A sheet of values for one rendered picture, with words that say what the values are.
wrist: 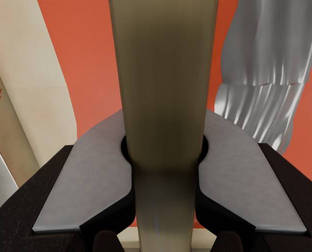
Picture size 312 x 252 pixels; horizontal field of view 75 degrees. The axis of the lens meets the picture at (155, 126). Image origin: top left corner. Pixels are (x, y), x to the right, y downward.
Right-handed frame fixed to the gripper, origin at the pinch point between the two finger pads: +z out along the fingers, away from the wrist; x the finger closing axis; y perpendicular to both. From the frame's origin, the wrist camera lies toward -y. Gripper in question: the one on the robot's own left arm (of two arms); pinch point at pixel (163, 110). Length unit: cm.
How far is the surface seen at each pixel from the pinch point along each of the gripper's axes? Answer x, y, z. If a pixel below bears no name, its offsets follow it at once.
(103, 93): -5.2, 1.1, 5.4
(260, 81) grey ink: 7.7, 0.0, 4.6
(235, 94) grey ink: 6.0, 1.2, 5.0
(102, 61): -4.8, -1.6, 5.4
